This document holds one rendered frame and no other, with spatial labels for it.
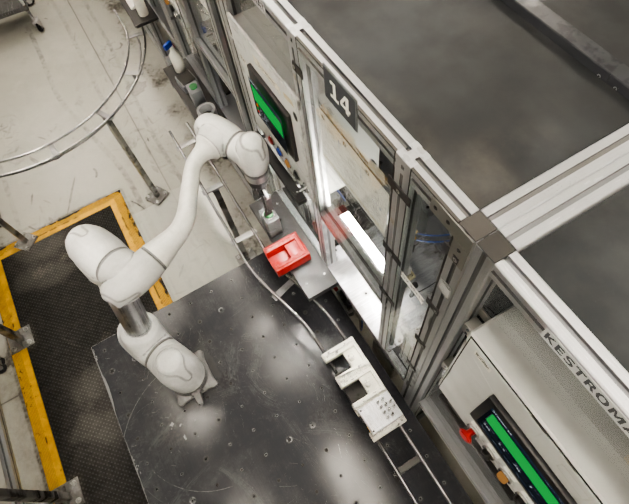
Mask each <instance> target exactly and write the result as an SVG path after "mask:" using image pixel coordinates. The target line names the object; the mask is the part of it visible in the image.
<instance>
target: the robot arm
mask: <svg viewBox="0 0 629 504"><path fill-rule="evenodd" d="M194 131H195V134H196V145H195V147H194V148H193V150H192V151H191V153H190V154H189V156H188V158H187V160H186V163H185V166H184V171H183V176H182V183H181V189H180V196H179V202H178V208H177V213H176V216H175V218H174V220H173V222H172V224H171V225H170V226H169V227H168V228H167V229H166V230H164V231H163V232H162V233H160V234H159V235H158V236H156V237H155V238H154V239H152V240H151V241H149V242H148V243H146V244H145V245H143V246H142V247H141V248H140V249H138V250H137V251H136V252H134V251H132V250H130V249H129V248H128V247H127V246H126V245H125V244H124V243H123V242H122V241H121V240H120V239H119V238H117V237H116V236H115V235H113V234H112V233H110V232H109V231H107V230H106V229H104V228H102V227H99V226H96V225H91V224H83V225H79V226H76V227H75V228H73V229H72V230H71V231H70V232H69V233H68V235H67V237H66V240H65V247H66V251H67V253H68V255H69V257H70V258H71V259H72V261H73V262H74V263H75V265H76V266H77V267H78V268H79V269H80V270H81V271H82V273H83V274H84V275H85V276H86V277H87V278H88V279H89V281H91V282H92V283H94V284H96V285H98V287H99V288H100V294H101V296H102V299H103V300H105V301H106V302H108V303H109V305H110V307H111V308H112V310H113V312H114V313H115V315H116V317H117V319H118V320H119V322H120V324H119V326H118V328H117V337H118V341H119V343H120V344H121V346H122V347H123V348H124V349H125V350H126V351H127V352H128V353H129V354H130V355H131V356H132V357H133V358H134V359H135V360H137V361H138V362H139V363H140V364H142V365H143V366H145V367H146V368H147V369H148V370H149V371H150V372H151V373H152V374H153V375H154V376H155V377H156V378H157V379H158V380H159V381H160V382H161V383H162V384H163V385H165V386H166V387H168V388H169V389H171V390H173V391H174V393H175V396H176V398H177V404H178V406H180V407H183V406H185V405H186V403H188V402H189V401H190V400H192V399H194V398H195V400H196V401H197V403H198V404H199V405H203V404H204V403H205V402H204V398H203V394H202V393H204V392H206V391H207V390H209V389H212V388H215V387H217V385H218V382H217V381H216V380H215V379H214V377H213V375H212V373H211V371H210V369H209V367H208V365H207V363H206V361H205V359H204V353H203V351H201V350H198V351H196V352H195V353H192V352H191V351H190V350H188V349H187V348H186V347H185V346H183V345H182V344H180V343H179V342H178V341H176V340H175V339H174V338H173V337H172V336H171V335H170V334H169V333H168V332H167V331H166V329H165V328H164V327H163V326H162V325H161V323H160V322H159V321H158V319H157V318H156V317H155V316H154V315H153V314H151V313H149V312H146V310H145V308H144V306H143V304H142V302H141V300H140V298H139V297H141V296H142V295H143V294H144V293H146V292H147V291H148V290H149V289H150V288H151V287H152V286H153V285H154V284H155V283H156V282H157V281H158V279H159V278H160V277H161V275H162V274H163V273H164V271H165V270H166V269H167V268H168V266H169V265H170V263H171V261H172V260H173V258H174V257H175V255H176V254H177V252H178V251H179V250H180V248H181V247H182V245H183V244H184V242H185V241H186V239H187V238H188V236H189V235H190V233H191V231H192V228H193V226H194V222H195V218H196V213H197V202H198V191H199V179H200V172H201V168H202V166H203V165H204V163H205V162H207V161H208V160H210V159H219V158H220V157H224V156H227V157H229V158H230V159H231V160H233V161H234V162H235V163H236V164H237V165H238V166H239V167H240V168H241V169H243V172H244V176H245V179H246V180H247V181H248V184H249V185H250V186H251V189H252V192H253V196H254V200H257V199H259V198H261V199H262V202H263V204H264V207H263V208H264V213H265V216H268V215H270V214H272V210H274V208H273V204H272V200H271V195H270V194H268V192H267V189H266V185H267V184H268V177H269V151H268V147H267V144H266V142H265V140H264V139H263V137H262V136H261V135H260V134H259V133H257V132H254V131H247V132H244V131H242V130H241V129H240V128H239V127H238V126H236V125H235V124H234V123H232V122H230V121H229V120H227V119H225V118H223V117H221V116H219V115H217V114H213V113H204V114H202V115H200V116H199V117H198V118H197V119H196V121H195V124H194Z"/></svg>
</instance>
